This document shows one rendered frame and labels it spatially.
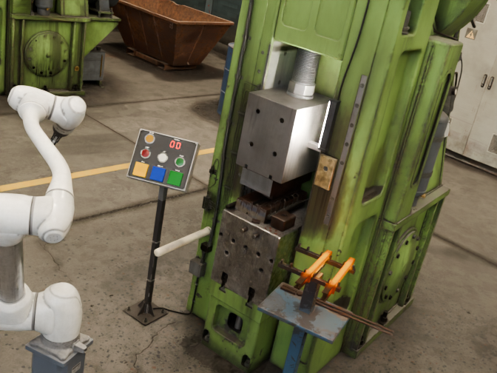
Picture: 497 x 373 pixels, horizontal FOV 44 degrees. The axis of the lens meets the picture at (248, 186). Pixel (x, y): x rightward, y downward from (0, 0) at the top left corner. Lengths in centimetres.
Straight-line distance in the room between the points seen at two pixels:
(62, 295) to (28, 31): 532
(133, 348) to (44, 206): 175
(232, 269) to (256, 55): 116
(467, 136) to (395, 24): 556
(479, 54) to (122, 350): 600
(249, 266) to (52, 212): 148
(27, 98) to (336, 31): 146
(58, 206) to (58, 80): 580
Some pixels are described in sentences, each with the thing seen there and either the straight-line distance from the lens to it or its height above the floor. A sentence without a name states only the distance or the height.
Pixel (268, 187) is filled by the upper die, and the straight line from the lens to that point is 323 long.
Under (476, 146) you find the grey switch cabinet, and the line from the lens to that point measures 839.
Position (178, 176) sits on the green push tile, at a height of 102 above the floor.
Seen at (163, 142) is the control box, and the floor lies 116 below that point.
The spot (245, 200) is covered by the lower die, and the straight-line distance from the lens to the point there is 334.
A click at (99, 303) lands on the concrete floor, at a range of 409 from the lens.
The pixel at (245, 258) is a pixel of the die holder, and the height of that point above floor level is 70.
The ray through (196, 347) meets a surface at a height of 0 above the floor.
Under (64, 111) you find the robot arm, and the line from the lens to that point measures 254.
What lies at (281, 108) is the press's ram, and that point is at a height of 154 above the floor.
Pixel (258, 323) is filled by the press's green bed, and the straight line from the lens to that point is 350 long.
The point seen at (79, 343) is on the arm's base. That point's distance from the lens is 276.
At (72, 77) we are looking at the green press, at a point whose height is 22.
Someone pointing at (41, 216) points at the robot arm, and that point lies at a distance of 215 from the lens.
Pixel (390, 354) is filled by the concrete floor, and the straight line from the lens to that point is 423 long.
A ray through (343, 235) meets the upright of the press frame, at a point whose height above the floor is 98.
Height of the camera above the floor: 237
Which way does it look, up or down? 23 degrees down
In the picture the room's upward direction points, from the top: 11 degrees clockwise
